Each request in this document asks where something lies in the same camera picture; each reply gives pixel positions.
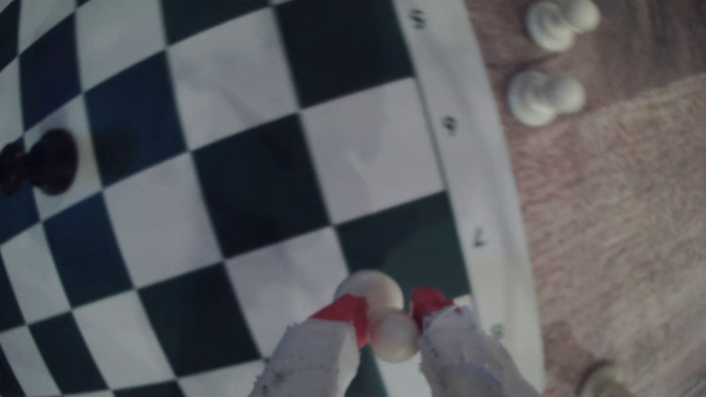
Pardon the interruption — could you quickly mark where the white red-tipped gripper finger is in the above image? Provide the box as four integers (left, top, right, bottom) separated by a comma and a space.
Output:
248, 294, 369, 397
411, 287, 541, 397

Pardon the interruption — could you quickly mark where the white chess pawn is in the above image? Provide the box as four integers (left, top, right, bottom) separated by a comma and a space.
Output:
525, 0, 601, 53
507, 70, 586, 128
578, 361, 630, 397
334, 269, 420, 364

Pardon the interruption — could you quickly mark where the green and white chess mat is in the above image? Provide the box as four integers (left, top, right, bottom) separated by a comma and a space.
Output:
0, 0, 547, 397

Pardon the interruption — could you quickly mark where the black chess queen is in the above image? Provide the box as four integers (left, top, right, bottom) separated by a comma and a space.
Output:
0, 128, 79, 197

